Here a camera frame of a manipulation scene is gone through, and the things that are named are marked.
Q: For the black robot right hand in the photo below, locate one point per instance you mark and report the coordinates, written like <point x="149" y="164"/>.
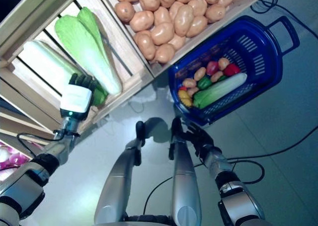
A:
<point x="202" y="141"/>

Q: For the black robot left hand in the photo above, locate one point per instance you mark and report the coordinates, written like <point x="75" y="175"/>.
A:
<point x="84" y="80"/>

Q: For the blue plastic shopping basket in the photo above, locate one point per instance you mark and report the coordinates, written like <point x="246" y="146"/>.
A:
<point x="263" y="62"/>

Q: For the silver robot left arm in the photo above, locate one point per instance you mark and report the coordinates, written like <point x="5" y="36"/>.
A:
<point x="24" y="186"/>

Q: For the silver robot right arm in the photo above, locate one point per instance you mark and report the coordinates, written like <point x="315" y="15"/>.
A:
<point x="236" y="198"/>

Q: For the wooden slatted crate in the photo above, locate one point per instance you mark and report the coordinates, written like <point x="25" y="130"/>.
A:
<point x="116" y="104"/>
<point x="126" y="39"/>

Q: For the black object at left edge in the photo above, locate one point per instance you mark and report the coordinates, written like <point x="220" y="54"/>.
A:
<point x="185" y="181"/>

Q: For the small red toy tomato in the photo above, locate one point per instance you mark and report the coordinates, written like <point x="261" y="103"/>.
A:
<point x="183" y="88"/>

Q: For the green toy bell pepper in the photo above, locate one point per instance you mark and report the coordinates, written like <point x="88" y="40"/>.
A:
<point x="204" y="82"/>

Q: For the red toy apple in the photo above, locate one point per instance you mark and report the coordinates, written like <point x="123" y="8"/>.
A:
<point x="212" y="67"/>

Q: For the red toy bell pepper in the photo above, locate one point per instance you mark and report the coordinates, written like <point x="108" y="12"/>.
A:
<point x="231" y="69"/>

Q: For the wooden display shelf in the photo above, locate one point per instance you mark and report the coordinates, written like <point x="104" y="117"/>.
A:
<point x="15" y="121"/>

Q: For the silver robot left leg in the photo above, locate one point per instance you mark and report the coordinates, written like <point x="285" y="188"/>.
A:
<point x="116" y="181"/>

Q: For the dark robot waist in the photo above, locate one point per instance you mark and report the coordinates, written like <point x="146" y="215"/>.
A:
<point x="149" y="219"/>

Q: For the purple white toy onion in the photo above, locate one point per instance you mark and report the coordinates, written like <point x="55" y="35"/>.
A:
<point x="4" y="154"/>
<point x="20" y="158"/>
<point x="7" y="166"/>

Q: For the wooden onion crate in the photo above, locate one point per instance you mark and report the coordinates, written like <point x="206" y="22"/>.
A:
<point x="10" y="175"/>

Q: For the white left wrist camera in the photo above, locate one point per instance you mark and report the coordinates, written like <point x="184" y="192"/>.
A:
<point x="77" y="99"/>

